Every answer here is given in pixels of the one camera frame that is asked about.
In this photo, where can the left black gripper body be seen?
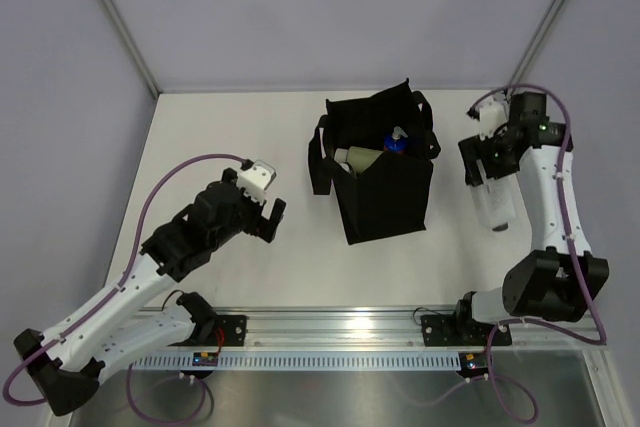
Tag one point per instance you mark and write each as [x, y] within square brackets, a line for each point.
[248, 217]

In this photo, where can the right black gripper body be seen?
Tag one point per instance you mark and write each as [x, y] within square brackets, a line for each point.
[496, 162]

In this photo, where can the white clear bottle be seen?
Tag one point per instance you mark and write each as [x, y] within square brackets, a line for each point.
[494, 203]

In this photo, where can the orange blue spray bottle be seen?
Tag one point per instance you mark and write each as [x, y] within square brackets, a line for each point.
[396, 142]

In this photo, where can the black canvas bag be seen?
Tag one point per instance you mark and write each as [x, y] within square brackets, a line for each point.
[390, 198]

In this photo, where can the green liquid bottle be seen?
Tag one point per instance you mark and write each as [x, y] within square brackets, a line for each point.
[356, 160]

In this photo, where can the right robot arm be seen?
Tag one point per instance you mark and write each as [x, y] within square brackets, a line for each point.
[560, 277]

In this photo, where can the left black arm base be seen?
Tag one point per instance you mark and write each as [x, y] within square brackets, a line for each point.
[230, 329]

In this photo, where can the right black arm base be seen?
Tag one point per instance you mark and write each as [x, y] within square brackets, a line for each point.
[449, 331]

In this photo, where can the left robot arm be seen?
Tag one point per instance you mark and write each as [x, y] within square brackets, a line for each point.
[70, 360]

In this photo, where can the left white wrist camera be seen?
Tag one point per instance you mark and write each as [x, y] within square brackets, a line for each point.
[255, 179]

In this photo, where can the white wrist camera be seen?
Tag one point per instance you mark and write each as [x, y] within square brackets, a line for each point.
[255, 179]
[490, 115]

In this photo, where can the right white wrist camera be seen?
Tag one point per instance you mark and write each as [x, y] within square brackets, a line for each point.
[490, 115]

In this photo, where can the aluminium rail frame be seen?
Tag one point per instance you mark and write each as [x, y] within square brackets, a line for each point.
[380, 329]

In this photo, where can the white slotted cable duct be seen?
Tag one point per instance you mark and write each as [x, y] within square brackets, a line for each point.
[337, 361]

